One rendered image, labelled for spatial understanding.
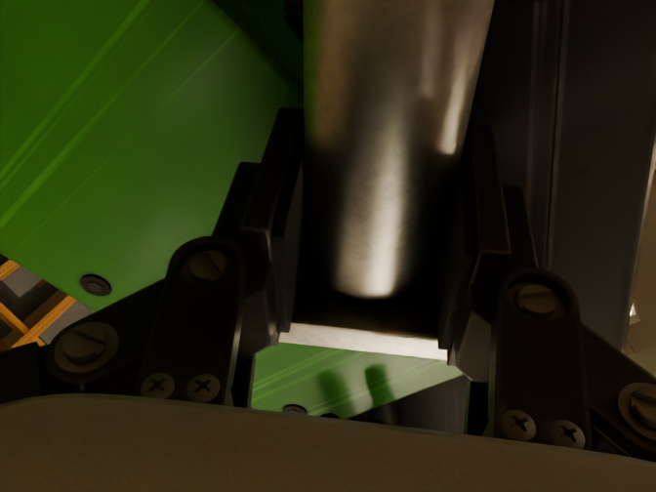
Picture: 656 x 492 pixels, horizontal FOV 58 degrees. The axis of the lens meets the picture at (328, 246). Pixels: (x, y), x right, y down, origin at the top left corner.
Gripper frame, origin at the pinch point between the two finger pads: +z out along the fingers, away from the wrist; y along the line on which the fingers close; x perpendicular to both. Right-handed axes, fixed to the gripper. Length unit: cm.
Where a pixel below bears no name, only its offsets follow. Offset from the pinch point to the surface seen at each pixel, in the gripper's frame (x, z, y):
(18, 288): -405, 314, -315
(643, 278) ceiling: -394, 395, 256
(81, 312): -453, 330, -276
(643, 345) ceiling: -386, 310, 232
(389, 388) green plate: -10.0, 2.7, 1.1
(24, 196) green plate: -2.6, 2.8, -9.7
